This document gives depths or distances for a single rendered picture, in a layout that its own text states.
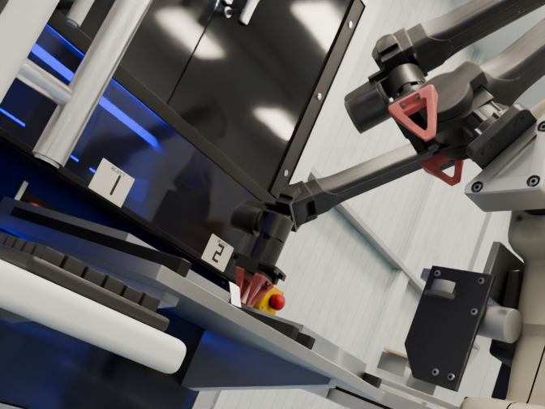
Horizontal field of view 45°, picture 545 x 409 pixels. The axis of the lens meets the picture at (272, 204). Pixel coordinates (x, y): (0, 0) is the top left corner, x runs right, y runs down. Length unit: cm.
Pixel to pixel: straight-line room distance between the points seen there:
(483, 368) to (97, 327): 1175
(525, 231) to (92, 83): 61
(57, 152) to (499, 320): 61
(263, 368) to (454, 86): 72
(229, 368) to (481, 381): 1082
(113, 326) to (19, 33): 22
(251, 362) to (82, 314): 92
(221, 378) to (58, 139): 101
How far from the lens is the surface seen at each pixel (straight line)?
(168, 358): 56
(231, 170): 146
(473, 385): 1217
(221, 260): 149
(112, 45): 52
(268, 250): 132
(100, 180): 123
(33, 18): 49
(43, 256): 53
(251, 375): 140
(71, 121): 51
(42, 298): 50
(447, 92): 93
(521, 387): 93
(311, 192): 138
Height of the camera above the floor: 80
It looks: 14 degrees up
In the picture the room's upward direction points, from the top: 24 degrees clockwise
